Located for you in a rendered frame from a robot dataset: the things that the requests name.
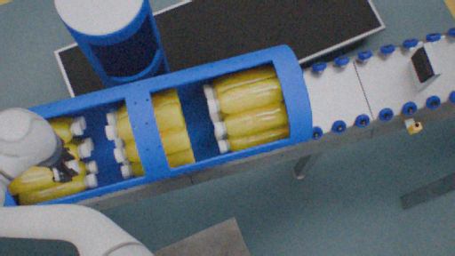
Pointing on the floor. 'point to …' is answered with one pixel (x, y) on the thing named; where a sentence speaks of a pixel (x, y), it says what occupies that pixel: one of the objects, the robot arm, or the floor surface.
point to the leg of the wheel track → (305, 164)
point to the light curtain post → (445, 186)
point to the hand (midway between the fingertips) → (68, 164)
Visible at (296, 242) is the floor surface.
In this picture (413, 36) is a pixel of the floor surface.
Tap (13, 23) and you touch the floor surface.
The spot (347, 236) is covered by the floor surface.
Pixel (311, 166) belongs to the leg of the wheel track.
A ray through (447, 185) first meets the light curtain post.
